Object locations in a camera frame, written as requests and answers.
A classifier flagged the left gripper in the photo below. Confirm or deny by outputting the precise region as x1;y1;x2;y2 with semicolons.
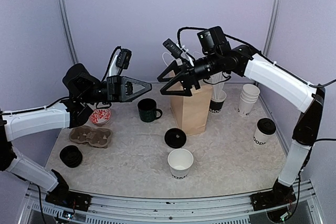
81;74;152;103

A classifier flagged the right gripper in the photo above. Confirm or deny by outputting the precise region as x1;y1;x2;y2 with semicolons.
158;50;223;95

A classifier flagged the brown paper bag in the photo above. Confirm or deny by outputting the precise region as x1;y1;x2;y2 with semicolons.
170;82;213;135

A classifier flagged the black cup lid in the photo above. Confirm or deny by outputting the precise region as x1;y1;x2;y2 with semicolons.
164;128;187;148
257;118;276;135

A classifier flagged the white paper cup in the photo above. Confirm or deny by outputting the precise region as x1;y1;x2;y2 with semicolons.
167;148;194;179
253;127;274;145

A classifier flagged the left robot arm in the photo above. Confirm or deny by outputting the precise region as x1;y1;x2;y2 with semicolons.
1;63;152;206

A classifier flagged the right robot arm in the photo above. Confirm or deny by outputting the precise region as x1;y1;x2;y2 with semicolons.
157;26;326;205

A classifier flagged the dark green mug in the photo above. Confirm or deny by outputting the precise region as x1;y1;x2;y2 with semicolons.
137;98;163;123

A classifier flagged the red patterned bowl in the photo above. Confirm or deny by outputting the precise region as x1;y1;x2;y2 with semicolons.
89;109;112;126

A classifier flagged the black cup with straws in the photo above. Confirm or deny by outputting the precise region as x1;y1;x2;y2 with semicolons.
209;73;227;114

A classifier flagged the cardboard cup carrier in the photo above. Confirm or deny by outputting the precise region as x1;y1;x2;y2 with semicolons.
69;125;112;148

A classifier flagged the stack of white cups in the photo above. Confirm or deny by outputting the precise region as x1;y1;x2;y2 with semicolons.
237;84;260;117

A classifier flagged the stack of black lids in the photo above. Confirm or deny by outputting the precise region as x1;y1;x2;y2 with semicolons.
59;145;82;168

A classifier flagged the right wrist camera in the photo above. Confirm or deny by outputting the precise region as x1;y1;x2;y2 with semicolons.
163;38;193;62

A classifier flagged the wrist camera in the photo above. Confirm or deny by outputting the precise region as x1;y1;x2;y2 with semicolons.
163;38;193;62
106;46;132;77

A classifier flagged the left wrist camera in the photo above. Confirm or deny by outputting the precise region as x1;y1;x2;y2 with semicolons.
106;46;132;77

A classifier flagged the left aluminium frame post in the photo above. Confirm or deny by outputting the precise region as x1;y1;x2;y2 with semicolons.
57;0;79;65

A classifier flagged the aluminium frame post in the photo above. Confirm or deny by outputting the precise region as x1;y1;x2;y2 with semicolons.
57;0;79;65
263;0;281;56

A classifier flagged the right aluminium frame post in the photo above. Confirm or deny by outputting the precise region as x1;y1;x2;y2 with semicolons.
263;0;281;56

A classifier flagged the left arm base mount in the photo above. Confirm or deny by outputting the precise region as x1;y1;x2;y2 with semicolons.
45;188;92;212

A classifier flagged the front aluminium rail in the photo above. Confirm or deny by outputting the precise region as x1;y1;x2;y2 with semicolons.
18;184;323;224

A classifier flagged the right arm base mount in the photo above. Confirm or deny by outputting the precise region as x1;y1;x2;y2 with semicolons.
250;186;296;211

